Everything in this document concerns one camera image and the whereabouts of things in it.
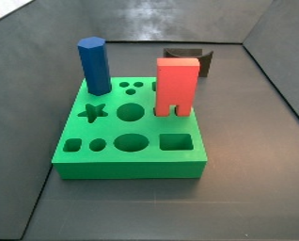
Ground red arch block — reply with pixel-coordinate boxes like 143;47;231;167
155;57;201;117

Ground black curved fixture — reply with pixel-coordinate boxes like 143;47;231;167
163;48;214;77

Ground green shape sorter block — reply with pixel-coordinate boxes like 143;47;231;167
53;77;207;179

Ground blue octagonal prism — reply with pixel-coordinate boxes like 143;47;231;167
78;37;113;96

